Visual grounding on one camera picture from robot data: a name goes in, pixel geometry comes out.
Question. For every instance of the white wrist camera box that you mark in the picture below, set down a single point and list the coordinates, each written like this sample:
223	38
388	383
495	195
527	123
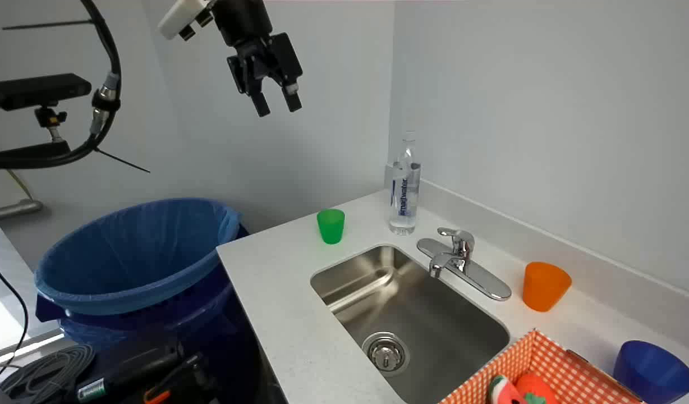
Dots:
183	15

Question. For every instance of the green plastic cup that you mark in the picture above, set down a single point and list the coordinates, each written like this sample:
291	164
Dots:
330	225

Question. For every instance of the black device with orange button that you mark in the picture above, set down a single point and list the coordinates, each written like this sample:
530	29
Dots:
144	378

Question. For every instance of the orange plastic cup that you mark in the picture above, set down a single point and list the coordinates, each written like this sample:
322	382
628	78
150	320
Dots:
545	286

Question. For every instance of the black camera on tripod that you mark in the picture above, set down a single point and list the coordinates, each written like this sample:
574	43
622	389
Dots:
32	89

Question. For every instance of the watermelon slice plush toy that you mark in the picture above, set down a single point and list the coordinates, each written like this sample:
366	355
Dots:
500	391

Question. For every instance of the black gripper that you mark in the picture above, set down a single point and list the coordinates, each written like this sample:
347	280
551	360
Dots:
243	20

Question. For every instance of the blue trash bin with bag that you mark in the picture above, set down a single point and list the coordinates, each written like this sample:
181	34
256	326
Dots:
133	261

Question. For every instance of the orange checkered cardboard box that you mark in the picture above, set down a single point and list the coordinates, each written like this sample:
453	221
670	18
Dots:
559	367

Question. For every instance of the chrome sink faucet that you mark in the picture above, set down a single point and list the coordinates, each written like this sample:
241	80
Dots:
459	261

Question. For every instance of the red round plush toy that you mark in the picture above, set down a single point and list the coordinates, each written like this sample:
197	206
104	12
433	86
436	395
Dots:
537	389

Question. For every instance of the stainless steel sink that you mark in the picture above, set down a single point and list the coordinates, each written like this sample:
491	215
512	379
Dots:
403	315

